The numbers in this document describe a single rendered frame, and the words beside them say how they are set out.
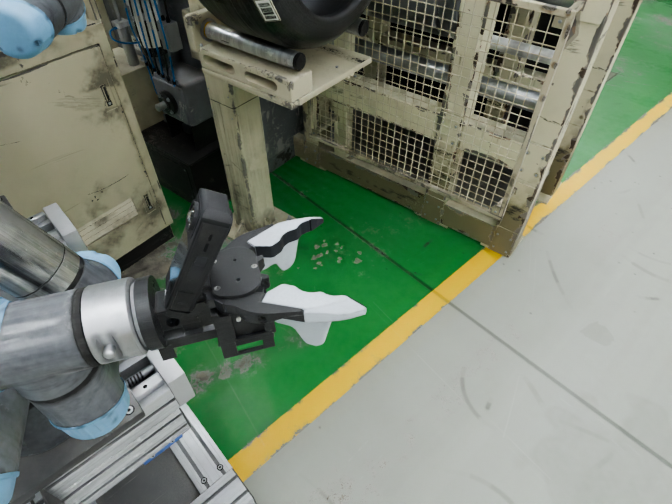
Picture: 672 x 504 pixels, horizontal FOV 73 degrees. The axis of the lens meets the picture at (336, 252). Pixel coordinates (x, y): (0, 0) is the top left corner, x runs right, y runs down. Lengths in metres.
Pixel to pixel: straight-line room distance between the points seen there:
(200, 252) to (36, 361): 0.17
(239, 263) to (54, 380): 0.19
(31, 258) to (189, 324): 0.19
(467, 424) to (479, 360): 0.24
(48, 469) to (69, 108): 1.12
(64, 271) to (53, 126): 1.09
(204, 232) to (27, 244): 0.24
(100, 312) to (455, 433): 1.26
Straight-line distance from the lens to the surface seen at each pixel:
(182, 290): 0.42
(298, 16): 1.17
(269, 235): 0.48
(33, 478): 0.83
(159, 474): 1.32
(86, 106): 1.68
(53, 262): 0.58
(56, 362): 0.47
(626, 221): 2.45
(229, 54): 1.40
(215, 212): 0.38
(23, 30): 0.82
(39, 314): 0.47
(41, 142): 1.65
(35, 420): 0.79
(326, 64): 1.46
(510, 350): 1.75
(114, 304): 0.44
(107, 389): 0.55
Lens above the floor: 1.40
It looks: 46 degrees down
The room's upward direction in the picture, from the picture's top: straight up
